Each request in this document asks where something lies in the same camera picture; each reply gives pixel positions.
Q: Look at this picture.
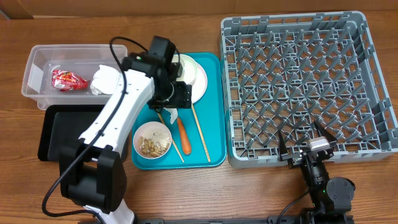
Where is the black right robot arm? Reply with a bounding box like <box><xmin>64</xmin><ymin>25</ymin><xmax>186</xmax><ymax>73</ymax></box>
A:
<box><xmin>276</xmin><ymin>121</ymin><xmax>356</xmax><ymax>223</ymax></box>

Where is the white round plate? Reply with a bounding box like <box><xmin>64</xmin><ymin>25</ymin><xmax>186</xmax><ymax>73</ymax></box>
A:
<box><xmin>192</xmin><ymin>63</ymin><xmax>208</xmax><ymax>103</ymax></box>

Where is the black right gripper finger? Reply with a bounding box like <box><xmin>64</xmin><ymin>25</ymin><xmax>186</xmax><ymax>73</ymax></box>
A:
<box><xmin>313</xmin><ymin>121</ymin><xmax>337</xmax><ymax>146</ymax></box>
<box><xmin>277</xmin><ymin>130</ymin><xmax>289</xmax><ymax>161</ymax></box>

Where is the orange carrot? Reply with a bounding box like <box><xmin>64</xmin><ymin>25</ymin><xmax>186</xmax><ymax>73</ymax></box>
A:
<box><xmin>177</xmin><ymin>117</ymin><xmax>192</xmax><ymax>156</ymax></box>

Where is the clear plastic waste bin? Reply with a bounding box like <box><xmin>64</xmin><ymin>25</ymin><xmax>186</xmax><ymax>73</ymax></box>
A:
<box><xmin>21</xmin><ymin>44</ymin><xmax>119</xmax><ymax>110</ymax></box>

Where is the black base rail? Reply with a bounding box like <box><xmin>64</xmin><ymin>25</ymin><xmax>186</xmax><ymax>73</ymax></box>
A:
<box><xmin>134</xmin><ymin>215</ymin><xmax>355</xmax><ymax>224</ymax></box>

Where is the black waste tray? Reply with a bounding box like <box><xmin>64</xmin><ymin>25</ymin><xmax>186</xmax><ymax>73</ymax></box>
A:
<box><xmin>37</xmin><ymin>105</ymin><xmax>103</xmax><ymax>162</ymax></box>

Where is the red snack wrapper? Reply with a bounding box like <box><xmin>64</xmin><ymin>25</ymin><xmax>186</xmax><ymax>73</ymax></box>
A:
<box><xmin>52</xmin><ymin>70</ymin><xmax>89</xmax><ymax>91</ymax></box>

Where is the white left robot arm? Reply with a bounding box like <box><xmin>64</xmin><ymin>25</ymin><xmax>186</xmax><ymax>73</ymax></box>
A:
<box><xmin>42</xmin><ymin>36</ymin><xmax>192</xmax><ymax>223</ymax></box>

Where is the white tissue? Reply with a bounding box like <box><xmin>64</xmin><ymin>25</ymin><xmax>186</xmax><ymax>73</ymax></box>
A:
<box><xmin>90</xmin><ymin>65</ymin><xmax>122</xmax><ymax>95</ymax></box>

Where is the white bowl on plate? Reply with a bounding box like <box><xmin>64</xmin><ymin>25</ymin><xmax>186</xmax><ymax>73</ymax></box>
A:
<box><xmin>172</xmin><ymin>54</ymin><xmax>198</xmax><ymax>85</ymax></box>

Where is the left wooden chopstick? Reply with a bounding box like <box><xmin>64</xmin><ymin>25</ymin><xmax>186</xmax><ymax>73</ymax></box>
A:
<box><xmin>157</xmin><ymin>113</ymin><xmax>185</xmax><ymax>163</ymax></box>

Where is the grey dishwasher rack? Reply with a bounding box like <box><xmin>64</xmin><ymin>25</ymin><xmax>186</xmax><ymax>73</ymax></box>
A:
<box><xmin>220</xmin><ymin>11</ymin><xmax>397</xmax><ymax>169</ymax></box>

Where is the right wooden chopstick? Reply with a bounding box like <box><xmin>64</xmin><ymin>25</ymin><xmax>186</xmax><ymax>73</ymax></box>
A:
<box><xmin>191</xmin><ymin>103</ymin><xmax>211</xmax><ymax>163</ymax></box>

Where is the wooden chopstick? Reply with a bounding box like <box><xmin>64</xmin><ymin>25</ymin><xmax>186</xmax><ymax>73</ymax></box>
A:
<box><xmin>191</xmin><ymin>103</ymin><xmax>211</xmax><ymax>163</ymax></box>
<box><xmin>157</xmin><ymin>113</ymin><xmax>185</xmax><ymax>163</ymax></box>

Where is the teal plastic tray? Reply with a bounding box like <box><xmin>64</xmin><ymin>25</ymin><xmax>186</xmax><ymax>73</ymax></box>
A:
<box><xmin>132</xmin><ymin>52</ymin><xmax>226</xmax><ymax>170</ymax></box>

